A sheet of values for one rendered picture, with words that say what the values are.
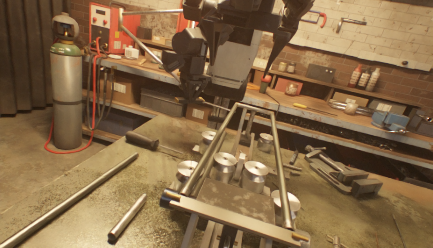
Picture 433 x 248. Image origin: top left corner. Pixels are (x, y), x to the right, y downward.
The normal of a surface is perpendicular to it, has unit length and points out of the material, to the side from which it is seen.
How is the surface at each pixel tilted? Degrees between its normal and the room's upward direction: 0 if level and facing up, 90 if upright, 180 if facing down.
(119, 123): 90
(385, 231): 0
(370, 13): 90
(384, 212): 0
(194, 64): 90
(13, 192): 0
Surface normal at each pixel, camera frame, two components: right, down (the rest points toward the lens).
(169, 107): -0.19, 0.30
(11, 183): 0.21, -0.92
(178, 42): -0.44, 0.22
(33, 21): 0.47, 0.39
